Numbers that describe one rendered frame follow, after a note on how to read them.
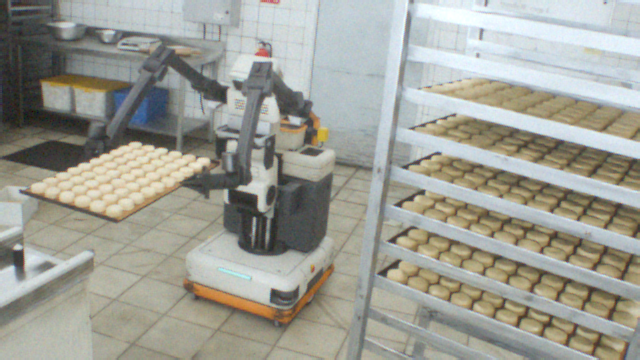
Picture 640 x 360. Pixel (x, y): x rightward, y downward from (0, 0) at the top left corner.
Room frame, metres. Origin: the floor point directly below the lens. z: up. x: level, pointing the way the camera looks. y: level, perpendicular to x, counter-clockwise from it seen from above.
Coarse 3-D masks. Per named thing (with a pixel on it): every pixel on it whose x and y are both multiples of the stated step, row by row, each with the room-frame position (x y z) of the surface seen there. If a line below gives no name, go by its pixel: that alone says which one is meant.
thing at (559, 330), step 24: (408, 264) 1.42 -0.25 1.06; (432, 288) 1.30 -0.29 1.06; (456, 288) 1.33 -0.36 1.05; (480, 288) 1.32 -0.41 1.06; (480, 312) 1.22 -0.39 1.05; (504, 312) 1.22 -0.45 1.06; (528, 312) 1.24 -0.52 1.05; (552, 336) 1.13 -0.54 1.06; (576, 336) 1.14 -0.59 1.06; (600, 336) 1.18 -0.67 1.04
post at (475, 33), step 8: (480, 0) 1.70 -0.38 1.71; (488, 0) 1.71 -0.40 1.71; (472, 32) 1.70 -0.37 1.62; (480, 32) 1.69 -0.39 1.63; (480, 40) 1.70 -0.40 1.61; (472, 56) 1.69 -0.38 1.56; (424, 320) 1.70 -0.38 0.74; (424, 328) 1.69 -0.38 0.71; (416, 344) 1.70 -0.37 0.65; (416, 352) 1.70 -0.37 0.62
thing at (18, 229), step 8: (16, 224) 1.70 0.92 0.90; (0, 232) 1.64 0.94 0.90; (8, 232) 1.65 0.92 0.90; (16, 232) 1.66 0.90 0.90; (0, 240) 1.60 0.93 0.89; (8, 240) 1.63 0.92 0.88; (16, 240) 1.66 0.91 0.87; (0, 248) 1.60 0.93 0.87; (8, 248) 1.63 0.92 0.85; (0, 256) 1.60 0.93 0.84
